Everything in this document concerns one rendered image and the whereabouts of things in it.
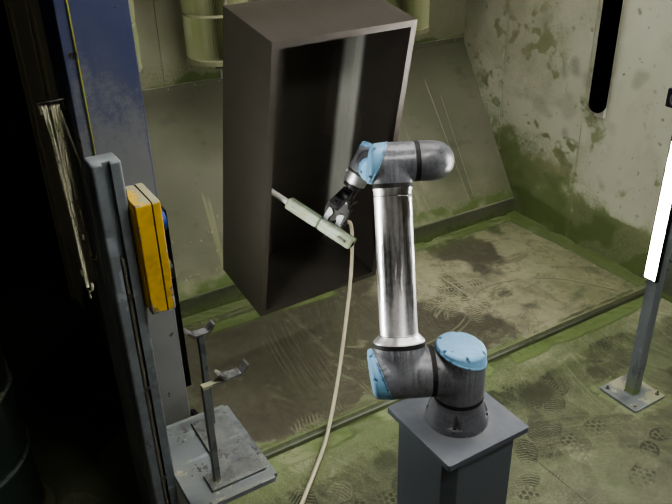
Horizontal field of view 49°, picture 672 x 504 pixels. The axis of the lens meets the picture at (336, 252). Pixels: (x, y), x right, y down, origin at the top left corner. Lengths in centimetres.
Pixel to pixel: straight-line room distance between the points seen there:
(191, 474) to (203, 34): 236
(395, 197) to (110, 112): 79
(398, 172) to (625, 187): 242
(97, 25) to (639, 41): 288
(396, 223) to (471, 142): 282
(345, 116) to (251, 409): 134
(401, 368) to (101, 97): 108
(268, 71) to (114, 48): 68
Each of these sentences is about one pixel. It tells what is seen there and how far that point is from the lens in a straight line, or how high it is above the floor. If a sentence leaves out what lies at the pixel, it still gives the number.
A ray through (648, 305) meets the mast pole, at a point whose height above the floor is 48.
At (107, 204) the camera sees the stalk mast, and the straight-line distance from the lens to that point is 153.
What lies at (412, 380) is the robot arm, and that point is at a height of 85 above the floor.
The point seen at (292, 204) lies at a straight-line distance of 286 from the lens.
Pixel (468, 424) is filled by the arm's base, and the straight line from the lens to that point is 224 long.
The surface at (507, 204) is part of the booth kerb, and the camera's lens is 492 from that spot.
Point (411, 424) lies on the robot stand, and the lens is 229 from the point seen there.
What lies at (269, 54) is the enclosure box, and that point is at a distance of 248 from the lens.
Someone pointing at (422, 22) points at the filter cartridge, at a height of 133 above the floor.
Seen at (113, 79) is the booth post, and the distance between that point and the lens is 200.
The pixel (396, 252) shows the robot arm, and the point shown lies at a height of 117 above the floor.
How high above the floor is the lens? 216
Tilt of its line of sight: 28 degrees down
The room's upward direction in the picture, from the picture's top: 1 degrees counter-clockwise
